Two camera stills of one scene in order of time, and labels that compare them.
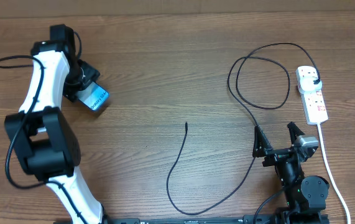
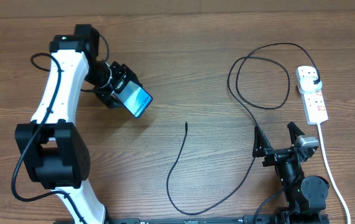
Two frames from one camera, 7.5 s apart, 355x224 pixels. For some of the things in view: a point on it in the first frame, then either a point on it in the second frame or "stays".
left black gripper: [90, 72] -> [120, 70]
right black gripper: [262, 147] stays
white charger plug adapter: [306, 83] stays
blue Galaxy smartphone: [93, 96] -> [135, 97]
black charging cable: [261, 58] -> [207, 210]
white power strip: [313, 102] stays
